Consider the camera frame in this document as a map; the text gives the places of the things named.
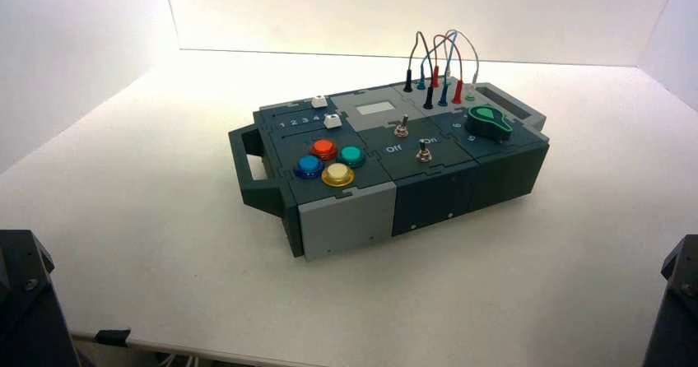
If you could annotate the green rotary knob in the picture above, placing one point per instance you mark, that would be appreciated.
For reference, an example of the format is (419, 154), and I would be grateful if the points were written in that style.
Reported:
(488, 123)

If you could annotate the yellow push button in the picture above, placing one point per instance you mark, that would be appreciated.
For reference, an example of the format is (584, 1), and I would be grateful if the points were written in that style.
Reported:
(337, 174)

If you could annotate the teal push button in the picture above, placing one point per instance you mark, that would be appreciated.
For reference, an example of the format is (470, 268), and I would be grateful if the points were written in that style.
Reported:
(351, 156)

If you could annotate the red push button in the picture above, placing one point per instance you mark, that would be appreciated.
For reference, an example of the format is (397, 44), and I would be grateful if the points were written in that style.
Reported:
(324, 148)

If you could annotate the blue push button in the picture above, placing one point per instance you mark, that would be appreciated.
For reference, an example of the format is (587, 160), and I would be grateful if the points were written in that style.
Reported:
(308, 166)

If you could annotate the white slider cap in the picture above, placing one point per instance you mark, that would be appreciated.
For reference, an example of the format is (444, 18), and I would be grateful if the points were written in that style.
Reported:
(331, 121)
(319, 102)

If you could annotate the small grey display screen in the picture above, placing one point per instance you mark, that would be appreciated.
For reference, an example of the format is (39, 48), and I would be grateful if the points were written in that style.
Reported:
(375, 109)

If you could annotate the dark teal grey control box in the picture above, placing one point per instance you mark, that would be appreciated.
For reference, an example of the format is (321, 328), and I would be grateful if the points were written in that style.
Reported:
(425, 198)

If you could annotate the black table edge clamp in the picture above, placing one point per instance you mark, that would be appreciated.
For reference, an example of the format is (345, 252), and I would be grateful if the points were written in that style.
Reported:
(112, 337)

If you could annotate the metal toggle switch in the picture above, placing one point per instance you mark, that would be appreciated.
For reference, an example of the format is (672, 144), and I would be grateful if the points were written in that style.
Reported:
(402, 129)
(423, 154)

